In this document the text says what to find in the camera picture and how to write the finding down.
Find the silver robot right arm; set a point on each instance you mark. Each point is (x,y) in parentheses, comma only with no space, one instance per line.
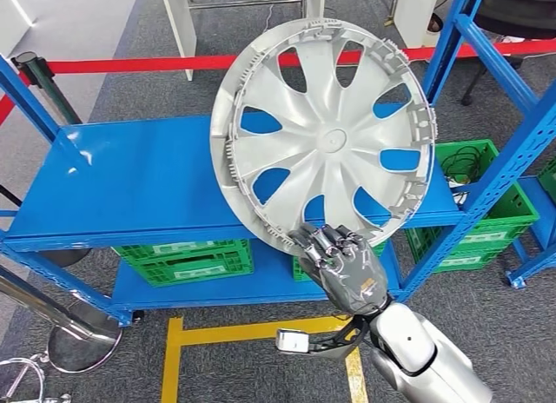
(417,354)

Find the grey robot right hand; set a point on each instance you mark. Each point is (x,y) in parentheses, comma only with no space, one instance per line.
(347,274)

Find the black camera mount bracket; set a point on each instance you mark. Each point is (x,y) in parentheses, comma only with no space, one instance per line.
(334,350)

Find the white cabinet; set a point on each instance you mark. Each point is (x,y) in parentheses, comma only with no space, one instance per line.
(413,15)

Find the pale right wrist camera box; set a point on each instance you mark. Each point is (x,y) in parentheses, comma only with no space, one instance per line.
(292,342)

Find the red barrier belt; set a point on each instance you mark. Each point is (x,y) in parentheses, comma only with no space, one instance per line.
(130,64)
(6,107)

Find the black office chair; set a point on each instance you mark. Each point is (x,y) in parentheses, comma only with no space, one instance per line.
(512,12)

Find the silver plastic wheel hubcap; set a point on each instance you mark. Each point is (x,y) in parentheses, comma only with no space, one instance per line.
(330,141)

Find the yellow floor tape square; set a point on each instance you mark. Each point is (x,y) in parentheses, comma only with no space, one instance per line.
(171,360)

